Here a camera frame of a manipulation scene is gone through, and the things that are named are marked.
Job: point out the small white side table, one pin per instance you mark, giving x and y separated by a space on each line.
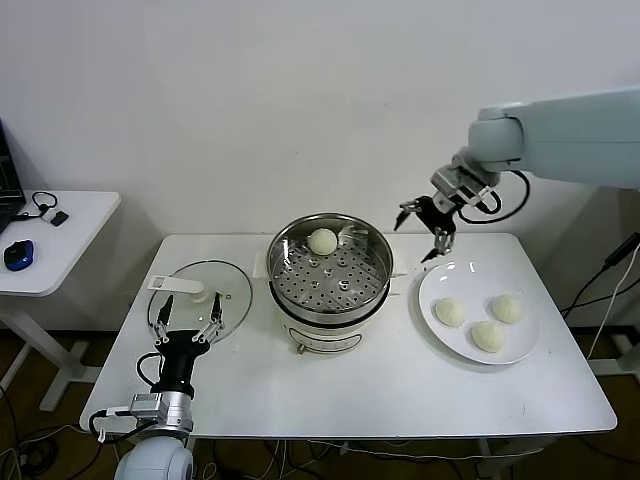
75 240

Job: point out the black laptop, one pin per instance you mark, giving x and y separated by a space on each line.
9 200

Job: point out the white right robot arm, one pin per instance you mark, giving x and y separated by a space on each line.
575 135

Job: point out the white steamed baozi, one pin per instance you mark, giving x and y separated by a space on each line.
450 312
322 241
507 309
487 336

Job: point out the white electric cooker pot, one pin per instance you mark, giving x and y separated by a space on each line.
320 335

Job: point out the small white device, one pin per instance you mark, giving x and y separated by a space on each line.
47 216

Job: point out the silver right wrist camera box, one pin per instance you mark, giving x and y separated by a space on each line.
452 187

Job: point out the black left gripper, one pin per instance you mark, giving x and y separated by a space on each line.
180 355

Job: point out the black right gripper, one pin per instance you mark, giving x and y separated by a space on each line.
437 215

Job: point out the stainless steel steamer basket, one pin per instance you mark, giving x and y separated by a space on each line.
330 300

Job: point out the white desk foot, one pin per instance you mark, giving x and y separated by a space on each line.
607 366

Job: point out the blue computer mouse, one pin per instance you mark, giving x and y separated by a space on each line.
19 255

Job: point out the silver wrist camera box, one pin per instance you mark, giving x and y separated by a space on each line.
147 406
452 187

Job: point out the white table leg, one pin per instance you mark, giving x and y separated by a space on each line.
486 460

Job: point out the small black device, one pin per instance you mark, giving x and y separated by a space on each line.
60 219

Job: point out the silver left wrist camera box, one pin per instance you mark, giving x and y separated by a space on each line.
147 406

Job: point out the white round plate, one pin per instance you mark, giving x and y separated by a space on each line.
450 345

